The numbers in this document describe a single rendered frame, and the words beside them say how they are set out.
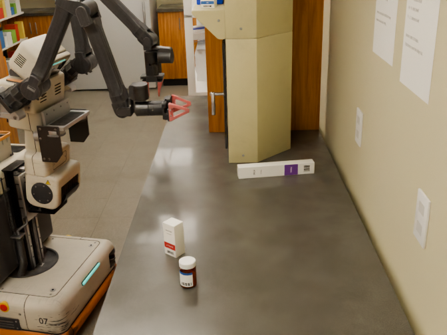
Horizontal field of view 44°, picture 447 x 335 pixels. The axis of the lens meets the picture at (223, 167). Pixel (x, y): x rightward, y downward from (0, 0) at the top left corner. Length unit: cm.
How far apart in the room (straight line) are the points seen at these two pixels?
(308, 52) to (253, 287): 127
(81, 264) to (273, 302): 164
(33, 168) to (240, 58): 106
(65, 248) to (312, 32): 164
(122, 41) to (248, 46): 514
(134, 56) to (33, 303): 484
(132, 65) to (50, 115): 470
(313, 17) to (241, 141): 63
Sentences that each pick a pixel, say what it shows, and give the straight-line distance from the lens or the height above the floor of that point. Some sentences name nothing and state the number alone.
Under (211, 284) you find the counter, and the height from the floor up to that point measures 94.
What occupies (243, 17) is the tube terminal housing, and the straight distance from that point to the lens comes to 197.
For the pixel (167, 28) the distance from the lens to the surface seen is 708.
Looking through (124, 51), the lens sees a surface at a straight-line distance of 708.
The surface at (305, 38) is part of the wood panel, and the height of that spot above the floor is 134.
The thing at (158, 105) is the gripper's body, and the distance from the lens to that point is 208.
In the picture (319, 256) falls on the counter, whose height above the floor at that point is 94.
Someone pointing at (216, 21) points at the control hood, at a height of 147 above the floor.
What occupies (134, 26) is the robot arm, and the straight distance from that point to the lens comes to 246.
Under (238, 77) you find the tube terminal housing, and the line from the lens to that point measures 201.
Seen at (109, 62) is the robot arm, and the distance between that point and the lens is 207.
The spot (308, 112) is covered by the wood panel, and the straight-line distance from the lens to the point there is 246.
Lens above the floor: 173
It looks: 23 degrees down
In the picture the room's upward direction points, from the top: 2 degrees counter-clockwise
